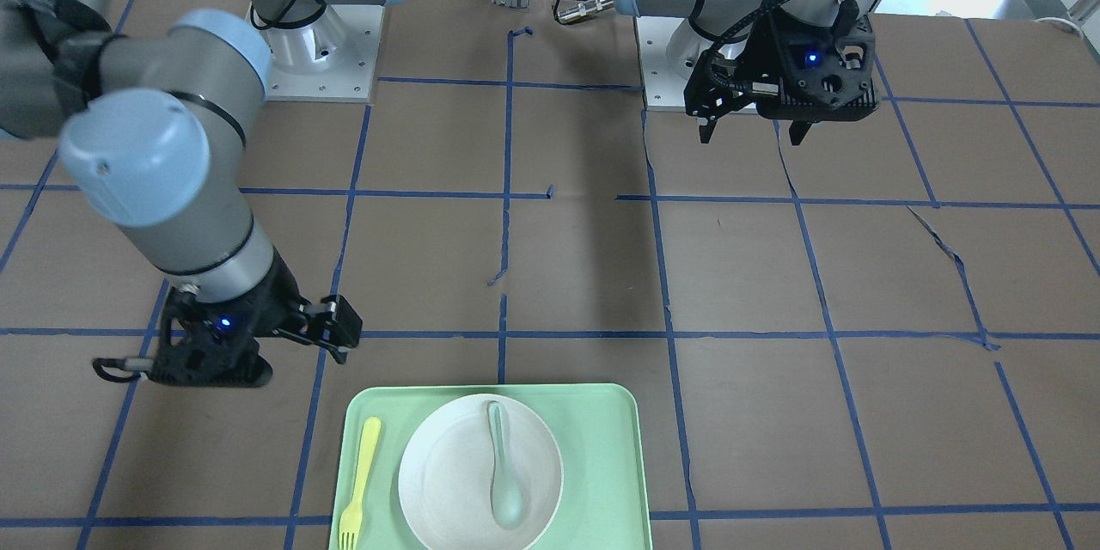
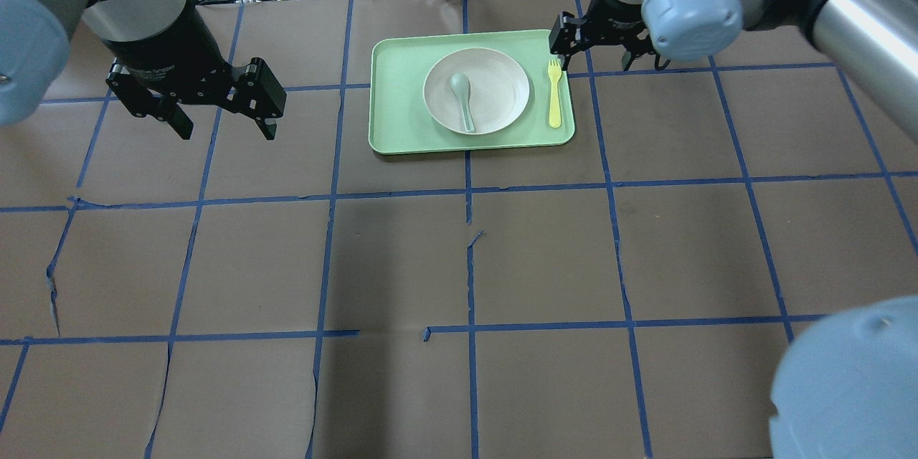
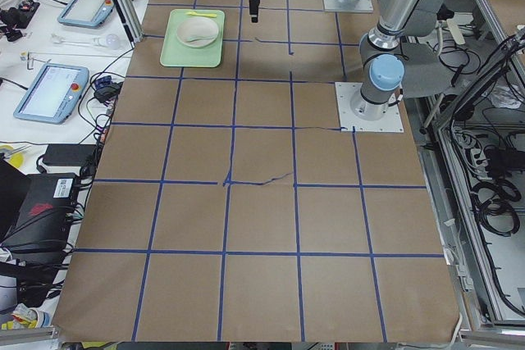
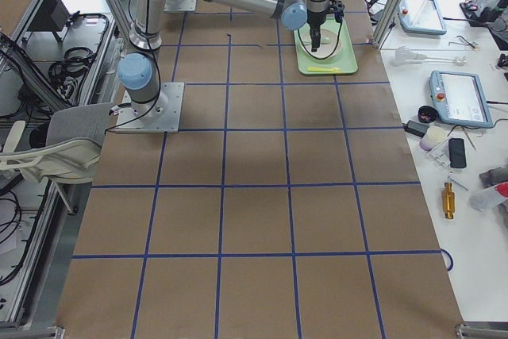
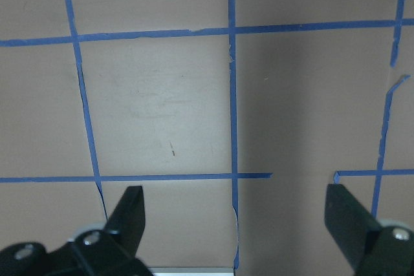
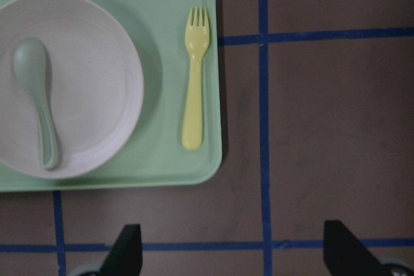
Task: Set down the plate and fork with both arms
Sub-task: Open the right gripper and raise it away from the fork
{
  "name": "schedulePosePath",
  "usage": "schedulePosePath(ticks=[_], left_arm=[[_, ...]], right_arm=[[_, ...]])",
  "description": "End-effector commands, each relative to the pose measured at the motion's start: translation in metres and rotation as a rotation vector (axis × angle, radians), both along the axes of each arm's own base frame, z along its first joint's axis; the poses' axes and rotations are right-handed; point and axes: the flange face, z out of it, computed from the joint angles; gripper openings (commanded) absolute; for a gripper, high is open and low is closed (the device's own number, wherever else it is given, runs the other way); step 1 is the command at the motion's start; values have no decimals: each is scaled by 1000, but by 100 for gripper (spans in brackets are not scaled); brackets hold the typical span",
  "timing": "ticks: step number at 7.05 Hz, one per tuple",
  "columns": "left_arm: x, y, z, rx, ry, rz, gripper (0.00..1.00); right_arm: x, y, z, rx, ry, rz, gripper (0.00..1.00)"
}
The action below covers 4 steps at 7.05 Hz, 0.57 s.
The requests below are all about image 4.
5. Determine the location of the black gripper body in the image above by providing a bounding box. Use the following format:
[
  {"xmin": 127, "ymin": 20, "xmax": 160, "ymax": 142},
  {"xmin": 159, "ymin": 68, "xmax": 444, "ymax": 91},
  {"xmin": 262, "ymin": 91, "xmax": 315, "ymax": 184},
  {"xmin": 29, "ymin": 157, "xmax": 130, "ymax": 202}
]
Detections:
[{"xmin": 307, "ymin": 9, "xmax": 344, "ymax": 39}]

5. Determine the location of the yellow plastic fork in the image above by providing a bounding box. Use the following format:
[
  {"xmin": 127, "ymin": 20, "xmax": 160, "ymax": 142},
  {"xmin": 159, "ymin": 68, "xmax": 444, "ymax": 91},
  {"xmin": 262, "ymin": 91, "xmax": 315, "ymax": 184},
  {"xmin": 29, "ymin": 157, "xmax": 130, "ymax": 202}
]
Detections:
[{"xmin": 306, "ymin": 67, "xmax": 343, "ymax": 74}]

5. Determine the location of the black phone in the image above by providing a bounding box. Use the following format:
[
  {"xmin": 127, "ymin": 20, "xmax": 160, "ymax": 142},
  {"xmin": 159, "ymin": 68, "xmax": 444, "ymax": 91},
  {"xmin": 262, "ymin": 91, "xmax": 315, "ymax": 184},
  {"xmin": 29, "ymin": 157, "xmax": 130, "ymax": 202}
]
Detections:
[{"xmin": 448, "ymin": 138, "xmax": 467, "ymax": 169}]

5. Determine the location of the far teach pendant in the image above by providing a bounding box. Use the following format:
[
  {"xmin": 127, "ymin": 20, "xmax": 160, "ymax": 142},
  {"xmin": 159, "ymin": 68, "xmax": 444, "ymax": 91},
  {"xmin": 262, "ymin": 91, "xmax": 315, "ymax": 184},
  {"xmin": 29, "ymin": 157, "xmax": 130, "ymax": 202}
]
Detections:
[{"xmin": 398, "ymin": 0, "xmax": 447, "ymax": 36}]

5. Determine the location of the near teach pendant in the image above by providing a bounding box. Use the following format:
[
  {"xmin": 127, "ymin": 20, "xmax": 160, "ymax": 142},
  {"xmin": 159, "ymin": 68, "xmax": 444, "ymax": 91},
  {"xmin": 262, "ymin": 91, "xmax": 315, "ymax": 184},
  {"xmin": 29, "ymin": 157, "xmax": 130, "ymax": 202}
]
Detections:
[{"xmin": 429, "ymin": 71, "xmax": 494, "ymax": 129}]

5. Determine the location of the gold metal fitting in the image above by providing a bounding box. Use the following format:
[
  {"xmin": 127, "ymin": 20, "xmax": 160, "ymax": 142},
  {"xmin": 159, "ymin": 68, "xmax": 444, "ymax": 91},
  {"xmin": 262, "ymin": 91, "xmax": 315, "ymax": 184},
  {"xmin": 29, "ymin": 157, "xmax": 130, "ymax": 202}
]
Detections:
[{"xmin": 441, "ymin": 182, "xmax": 455, "ymax": 219}]

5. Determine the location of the black power adapter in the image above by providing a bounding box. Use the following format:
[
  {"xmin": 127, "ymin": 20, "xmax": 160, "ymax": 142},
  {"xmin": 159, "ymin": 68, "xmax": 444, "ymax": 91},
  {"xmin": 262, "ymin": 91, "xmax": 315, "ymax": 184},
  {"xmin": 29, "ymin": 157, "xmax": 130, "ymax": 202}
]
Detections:
[{"xmin": 403, "ymin": 120, "xmax": 429, "ymax": 138}]

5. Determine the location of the grey office chair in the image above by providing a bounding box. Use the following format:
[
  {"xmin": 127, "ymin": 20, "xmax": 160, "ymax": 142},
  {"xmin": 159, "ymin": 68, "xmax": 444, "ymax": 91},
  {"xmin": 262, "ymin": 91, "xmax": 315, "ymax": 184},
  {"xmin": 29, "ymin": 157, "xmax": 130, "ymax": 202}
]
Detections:
[{"xmin": 1, "ymin": 102, "xmax": 114, "ymax": 184}]

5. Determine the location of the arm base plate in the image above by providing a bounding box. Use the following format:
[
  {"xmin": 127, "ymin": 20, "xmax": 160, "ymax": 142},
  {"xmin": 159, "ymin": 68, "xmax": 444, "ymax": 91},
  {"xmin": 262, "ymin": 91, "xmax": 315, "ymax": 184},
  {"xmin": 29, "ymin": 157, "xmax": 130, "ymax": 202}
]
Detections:
[
  {"xmin": 112, "ymin": 83, "xmax": 185, "ymax": 133},
  {"xmin": 164, "ymin": 0, "xmax": 197, "ymax": 13}
]

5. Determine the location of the light green tray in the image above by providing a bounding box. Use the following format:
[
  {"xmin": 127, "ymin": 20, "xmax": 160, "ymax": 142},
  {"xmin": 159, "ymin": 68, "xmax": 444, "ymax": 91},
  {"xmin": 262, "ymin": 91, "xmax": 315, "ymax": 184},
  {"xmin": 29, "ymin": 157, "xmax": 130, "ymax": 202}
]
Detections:
[{"xmin": 294, "ymin": 18, "xmax": 358, "ymax": 75}]

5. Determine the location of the white round plate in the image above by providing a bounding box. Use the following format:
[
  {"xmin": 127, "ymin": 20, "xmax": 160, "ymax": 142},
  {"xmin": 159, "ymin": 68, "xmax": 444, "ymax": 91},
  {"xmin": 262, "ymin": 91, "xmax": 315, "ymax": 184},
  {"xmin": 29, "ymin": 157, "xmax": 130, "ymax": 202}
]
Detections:
[{"xmin": 294, "ymin": 26, "xmax": 343, "ymax": 59}]

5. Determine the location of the teach pendant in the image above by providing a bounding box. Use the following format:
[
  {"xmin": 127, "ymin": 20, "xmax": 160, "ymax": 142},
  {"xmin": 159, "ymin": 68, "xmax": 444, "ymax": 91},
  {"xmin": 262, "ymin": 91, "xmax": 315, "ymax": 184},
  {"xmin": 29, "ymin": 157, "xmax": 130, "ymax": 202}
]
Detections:
[
  {"xmin": 429, "ymin": 71, "xmax": 494, "ymax": 129},
  {"xmin": 398, "ymin": 0, "xmax": 447, "ymax": 36}
]

